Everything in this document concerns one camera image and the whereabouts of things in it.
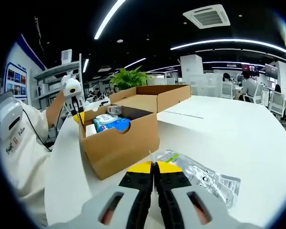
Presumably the green potted plant white pot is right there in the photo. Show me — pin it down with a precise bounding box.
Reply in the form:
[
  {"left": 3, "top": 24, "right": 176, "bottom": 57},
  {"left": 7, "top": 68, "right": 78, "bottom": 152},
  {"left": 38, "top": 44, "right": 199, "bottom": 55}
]
[{"left": 108, "top": 66, "right": 151, "bottom": 92}]

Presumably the silver foil soft pouch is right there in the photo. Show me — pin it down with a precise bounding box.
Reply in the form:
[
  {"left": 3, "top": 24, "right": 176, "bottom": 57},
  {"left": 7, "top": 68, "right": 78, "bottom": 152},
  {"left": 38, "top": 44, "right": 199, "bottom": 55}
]
[{"left": 149, "top": 149, "right": 242, "bottom": 210}]

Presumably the grey metal shelf rack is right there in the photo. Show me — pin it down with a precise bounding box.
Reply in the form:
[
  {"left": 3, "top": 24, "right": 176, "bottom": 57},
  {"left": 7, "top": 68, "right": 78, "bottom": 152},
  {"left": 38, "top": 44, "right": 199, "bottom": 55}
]
[{"left": 33, "top": 49, "right": 83, "bottom": 113}]

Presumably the brown cardboard shoe box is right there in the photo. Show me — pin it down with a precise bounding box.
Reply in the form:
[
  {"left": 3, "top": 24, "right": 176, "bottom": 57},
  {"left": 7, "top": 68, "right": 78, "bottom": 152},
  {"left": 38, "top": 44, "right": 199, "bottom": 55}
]
[{"left": 79, "top": 84, "right": 192, "bottom": 180}]

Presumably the black television screen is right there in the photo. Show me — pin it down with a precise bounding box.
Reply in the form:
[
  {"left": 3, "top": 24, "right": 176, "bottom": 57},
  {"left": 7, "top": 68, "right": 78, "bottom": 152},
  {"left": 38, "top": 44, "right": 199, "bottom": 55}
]
[{"left": 264, "top": 63, "right": 279, "bottom": 78}]

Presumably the black device cable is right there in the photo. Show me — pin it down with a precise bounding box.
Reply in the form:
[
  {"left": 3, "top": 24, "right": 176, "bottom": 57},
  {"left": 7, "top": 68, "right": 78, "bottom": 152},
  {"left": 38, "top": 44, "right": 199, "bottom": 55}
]
[{"left": 21, "top": 108, "right": 53, "bottom": 153}]

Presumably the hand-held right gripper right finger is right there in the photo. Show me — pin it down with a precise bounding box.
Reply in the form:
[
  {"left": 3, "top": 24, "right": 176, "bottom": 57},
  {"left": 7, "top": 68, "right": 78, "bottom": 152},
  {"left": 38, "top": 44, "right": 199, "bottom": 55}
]
[{"left": 154, "top": 161, "right": 262, "bottom": 229}]

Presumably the red wall sign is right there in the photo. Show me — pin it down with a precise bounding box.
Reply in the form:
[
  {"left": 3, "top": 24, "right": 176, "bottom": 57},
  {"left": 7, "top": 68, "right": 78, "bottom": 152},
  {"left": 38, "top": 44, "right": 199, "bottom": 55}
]
[{"left": 241, "top": 63, "right": 256, "bottom": 73}]

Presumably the blue wall poster board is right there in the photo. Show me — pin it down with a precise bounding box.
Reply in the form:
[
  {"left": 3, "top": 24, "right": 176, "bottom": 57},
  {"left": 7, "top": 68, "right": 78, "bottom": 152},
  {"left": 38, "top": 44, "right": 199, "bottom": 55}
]
[{"left": 4, "top": 62, "right": 29, "bottom": 102}]

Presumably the blue wet wipes pack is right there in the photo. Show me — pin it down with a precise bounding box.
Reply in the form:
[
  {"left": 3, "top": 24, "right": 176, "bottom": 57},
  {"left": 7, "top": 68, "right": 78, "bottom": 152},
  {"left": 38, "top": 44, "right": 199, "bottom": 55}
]
[{"left": 92, "top": 114, "right": 132, "bottom": 133}]

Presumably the ceiling air conditioner vent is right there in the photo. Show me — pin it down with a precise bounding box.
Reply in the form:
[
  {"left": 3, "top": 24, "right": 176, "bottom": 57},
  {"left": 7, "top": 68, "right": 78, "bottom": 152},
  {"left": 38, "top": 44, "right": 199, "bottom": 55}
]
[{"left": 182, "top": 4, "right": 231, "bottom": 30}]

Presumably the small white carton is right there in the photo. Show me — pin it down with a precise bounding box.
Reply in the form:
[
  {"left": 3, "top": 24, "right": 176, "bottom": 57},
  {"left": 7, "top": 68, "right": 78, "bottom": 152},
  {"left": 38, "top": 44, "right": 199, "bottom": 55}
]
[{"left": 85, "top": 124, "right": 99, "bottom": 138}]

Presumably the white chest-worn device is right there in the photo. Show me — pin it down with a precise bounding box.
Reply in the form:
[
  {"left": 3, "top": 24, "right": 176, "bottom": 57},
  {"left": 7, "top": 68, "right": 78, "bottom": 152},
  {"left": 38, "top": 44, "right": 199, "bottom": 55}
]
[{"left": 0, "top": 92, "right": 23, "bottom": 141}]

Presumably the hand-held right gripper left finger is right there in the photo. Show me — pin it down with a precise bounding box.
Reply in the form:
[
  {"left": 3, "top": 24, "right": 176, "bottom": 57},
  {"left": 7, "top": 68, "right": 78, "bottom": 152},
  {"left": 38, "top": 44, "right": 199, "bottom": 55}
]
[{"left": 48, "top": 161, "right": 155, "bottom": 229}]

